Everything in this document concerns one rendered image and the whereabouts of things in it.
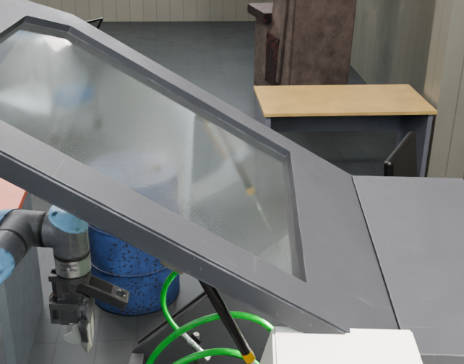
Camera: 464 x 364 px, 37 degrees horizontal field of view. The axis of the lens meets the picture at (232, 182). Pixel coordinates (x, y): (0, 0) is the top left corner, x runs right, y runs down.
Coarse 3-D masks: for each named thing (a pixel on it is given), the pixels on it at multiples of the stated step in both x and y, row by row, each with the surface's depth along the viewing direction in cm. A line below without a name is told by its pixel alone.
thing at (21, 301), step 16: (0, 192) 326; (16, 192) 326; (0, 208) 311; (16, 208) 311; (32, 208) 353; (32, 256) 350; (16, 272) 314; (32, 272) 349; (0, 288) 293; (16, 288) 313; (32, 288) 348; (0, 304) 296; (16, 304) 313; (32, 304) 347; (0, 320) 299; (16, 320) 312; (32, 320) 346; (16, 336) 311; (32, 336) 345; (16, 352) 310
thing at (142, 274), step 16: (96, 240) 356; (112, 240) 350; (96, 256) 361; (112, 256) 354; (128, 256) 353; (144, 256) 355; (96, 272) 366; (112, 272) 358; (128, 272) 357; (144, 272) 358; (160, 272) 364; (128, 288) 361; (144, 288) 362; (160, 288) 368; (176, 288) 382; (128, 304) 365; (144, 304) 367
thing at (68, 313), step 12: (48, 276) 146; (60, 276) 146; (84, 276) 146; (60, 288) 147; (72, 288) 148; (60, 300) 148; (72, 300) 148; (84, 300) 148; (60, 312) 148; (72, 312) 148; (60, 324) 149
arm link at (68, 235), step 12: (48, 216) 140; (60, 216) 138; (72, 216) 139; (48, 228) 140; (60, 228) 139; (72, 228) 139; (84, 228) 141; (48, 240) 141; (60, 240) 140; (72, 240) 140; (84, 240) 142; (60, 252) 142; (72, 252) 141; (84, 252) 143
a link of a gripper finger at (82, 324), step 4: (84, 312) 149; (84, 316) 148; (80, 320) 147; (84, 320) 147; (80, 324) 148; (84, 324) 148; (80, 328) 148; (84, 328) 148; (80, 332) 149; (84, 332) 149; (84, 336) 150; (84, 340) 151; (88, 340) 152
